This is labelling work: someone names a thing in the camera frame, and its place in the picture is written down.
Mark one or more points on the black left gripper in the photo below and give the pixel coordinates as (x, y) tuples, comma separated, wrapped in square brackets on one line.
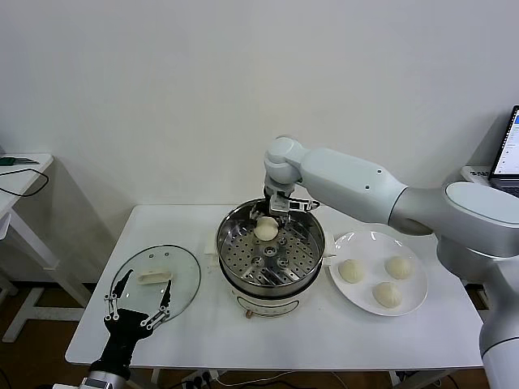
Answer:
[(125, 326)]

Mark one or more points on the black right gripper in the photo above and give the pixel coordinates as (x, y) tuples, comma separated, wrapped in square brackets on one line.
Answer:
[(267, 193)]

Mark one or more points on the white steamed baozi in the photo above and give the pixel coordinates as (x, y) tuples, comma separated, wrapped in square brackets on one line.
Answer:
[(399, 267), (352, 270), (265, 230), (387, 295)]

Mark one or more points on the round glass pot lid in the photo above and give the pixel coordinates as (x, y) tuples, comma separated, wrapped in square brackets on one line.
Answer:
[(178, 275)]

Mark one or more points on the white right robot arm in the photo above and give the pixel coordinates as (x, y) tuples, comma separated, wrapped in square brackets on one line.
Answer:
[(353, 182)]

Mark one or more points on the stainless steel steamer basket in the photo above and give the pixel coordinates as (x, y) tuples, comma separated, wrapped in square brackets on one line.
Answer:
[(243, 259)]

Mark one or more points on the cream electric cooker base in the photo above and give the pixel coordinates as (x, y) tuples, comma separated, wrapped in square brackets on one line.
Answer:
[(267, 300)]

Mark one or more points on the white power strip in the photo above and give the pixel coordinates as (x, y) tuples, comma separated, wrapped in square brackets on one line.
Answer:
[(198, 379)]

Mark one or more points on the white round plate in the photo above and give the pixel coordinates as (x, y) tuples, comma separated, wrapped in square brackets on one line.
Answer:
[(411, 297)]

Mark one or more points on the dark green flat tool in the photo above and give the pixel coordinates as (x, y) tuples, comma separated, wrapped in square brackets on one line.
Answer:
[(12, 160)]

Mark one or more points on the white side table with laptop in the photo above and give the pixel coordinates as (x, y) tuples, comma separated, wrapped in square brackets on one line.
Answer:
[(472, 182)]

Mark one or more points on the open laptop computer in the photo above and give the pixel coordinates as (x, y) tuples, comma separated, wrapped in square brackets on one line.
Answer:
[(507, 154)]

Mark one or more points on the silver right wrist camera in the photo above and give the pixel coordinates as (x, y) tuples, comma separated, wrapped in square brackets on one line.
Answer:
[(280, 202)]

